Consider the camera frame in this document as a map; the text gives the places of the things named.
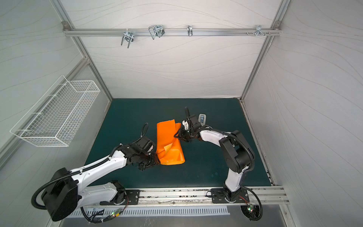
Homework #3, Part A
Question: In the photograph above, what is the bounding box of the orange wrapping paper sheet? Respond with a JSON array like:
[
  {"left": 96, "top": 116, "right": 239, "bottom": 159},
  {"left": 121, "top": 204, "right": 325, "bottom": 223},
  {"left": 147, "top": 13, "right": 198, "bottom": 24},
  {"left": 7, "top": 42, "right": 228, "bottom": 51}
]
[{"left": 157, "top": 120, "right": 185, "bottom": 166}]

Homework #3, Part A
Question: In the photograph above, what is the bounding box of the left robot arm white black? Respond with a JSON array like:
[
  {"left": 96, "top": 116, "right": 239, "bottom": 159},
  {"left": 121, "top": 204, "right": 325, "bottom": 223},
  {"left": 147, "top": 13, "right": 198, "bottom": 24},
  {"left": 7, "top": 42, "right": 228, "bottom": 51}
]
[{"left": 31, "top": 143, "right": 160, "bottom": 221}]

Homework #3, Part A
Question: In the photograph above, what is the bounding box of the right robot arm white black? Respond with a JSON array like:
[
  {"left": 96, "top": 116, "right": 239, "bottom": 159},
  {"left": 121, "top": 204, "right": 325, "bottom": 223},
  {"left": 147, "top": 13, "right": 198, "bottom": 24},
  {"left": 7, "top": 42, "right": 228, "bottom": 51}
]
[{"left": 174, "top": 126, "right": 255, "bottom": 202}]

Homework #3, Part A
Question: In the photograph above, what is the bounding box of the green table mat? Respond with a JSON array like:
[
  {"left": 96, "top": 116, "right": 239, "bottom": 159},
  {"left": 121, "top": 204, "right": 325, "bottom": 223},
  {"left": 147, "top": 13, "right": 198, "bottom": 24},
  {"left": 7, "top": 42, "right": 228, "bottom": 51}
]
[{"left": 86, "top": 98, "right": 270, "bottom": 188}]

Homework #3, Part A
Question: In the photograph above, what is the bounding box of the white vent strip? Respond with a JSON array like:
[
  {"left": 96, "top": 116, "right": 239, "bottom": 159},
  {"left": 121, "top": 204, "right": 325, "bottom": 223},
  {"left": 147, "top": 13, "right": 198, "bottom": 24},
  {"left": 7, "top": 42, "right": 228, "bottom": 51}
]
[{"left": 67, "top": 206, "right": 230, "bottom": 218}]

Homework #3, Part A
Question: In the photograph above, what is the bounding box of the metal u-bolt clamp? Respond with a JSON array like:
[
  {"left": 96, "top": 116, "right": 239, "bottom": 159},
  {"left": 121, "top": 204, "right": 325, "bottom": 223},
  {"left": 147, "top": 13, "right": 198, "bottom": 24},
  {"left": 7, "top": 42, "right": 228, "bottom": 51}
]
[
  {"left": 148, "top": 25, "right": 165, "bottom": 40},
  {"left": 121, "top": 30, "right": 134, "bottom": 48}
]

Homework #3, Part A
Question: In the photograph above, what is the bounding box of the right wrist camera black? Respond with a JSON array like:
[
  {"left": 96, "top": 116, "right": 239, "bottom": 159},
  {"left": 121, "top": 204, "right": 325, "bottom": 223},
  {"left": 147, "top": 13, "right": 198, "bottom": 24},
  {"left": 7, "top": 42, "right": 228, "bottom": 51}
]
[{"left": 181, "top": 107, "right": 202, "bottom": 133}]

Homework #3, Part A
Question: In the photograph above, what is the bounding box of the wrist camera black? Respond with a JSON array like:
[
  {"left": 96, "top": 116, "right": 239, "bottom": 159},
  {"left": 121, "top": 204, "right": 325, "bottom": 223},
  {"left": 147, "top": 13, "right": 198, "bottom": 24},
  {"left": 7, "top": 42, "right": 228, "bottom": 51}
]
[
  {"left": 181, "top": 107, "right": 202, "bottom": 133},
  {"left": 134, "top": 123, "right": 155, "bottom": 154}
]

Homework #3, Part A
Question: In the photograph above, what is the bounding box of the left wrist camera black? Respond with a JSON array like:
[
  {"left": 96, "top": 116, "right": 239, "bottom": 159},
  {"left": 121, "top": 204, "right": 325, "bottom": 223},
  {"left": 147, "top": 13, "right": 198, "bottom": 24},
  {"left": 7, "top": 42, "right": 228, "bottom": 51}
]
[{"left": 134, "top": 123, "right": 155, "bottom": 154}]

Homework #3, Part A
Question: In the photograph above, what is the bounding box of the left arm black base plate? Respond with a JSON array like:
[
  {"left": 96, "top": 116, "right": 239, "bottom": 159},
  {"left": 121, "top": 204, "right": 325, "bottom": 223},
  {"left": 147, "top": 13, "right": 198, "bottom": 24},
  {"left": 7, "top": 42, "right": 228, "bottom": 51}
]
[{"left": 100, "top": 190, "right": 140, "bottom": 206}]

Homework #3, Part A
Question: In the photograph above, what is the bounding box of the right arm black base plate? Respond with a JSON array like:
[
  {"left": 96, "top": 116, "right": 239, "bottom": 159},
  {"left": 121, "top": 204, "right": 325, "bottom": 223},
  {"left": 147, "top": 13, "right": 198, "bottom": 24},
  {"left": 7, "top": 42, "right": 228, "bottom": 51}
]
[{"left": 206, "top": 188, "right": 250, "bottom": 204}]

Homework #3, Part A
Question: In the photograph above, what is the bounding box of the left black cable bundle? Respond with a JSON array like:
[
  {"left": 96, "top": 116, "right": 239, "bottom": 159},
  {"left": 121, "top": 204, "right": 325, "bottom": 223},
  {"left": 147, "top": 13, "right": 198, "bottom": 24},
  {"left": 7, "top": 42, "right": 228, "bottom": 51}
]
[{"left": 80, "top": 205, "right": 130, "bottom": 224}]

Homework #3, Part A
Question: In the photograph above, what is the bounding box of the white wire basket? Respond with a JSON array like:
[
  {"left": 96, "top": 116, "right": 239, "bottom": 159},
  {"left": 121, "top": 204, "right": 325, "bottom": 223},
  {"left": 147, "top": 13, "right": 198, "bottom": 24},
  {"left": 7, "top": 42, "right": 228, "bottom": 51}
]
[{"left": 10, "top": 75, "right": 100, "bottom": 147}]

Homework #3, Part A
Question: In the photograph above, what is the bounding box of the right black cable coil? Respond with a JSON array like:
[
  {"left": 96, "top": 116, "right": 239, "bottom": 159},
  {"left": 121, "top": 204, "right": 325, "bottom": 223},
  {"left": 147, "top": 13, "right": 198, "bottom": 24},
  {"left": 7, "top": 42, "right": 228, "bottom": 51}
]
[{"left": 240, "top": 187, "right": 264, "bottom": 222}]

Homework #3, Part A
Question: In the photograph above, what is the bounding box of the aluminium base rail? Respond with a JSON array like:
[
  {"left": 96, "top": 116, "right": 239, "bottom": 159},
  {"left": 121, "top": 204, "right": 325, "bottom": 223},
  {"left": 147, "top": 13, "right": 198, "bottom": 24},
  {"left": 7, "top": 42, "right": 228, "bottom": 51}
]
[{"left": 76, "top": 183, "right": 290, "bottom": 208}]

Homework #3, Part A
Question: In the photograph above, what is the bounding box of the aluminium cross rail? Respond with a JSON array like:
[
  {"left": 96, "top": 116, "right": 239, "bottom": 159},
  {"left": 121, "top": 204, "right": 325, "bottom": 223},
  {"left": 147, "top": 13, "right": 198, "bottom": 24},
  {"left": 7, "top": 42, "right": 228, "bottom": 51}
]
[{"left": 63, "top": 27, "right": 282, "bottom": 37}]

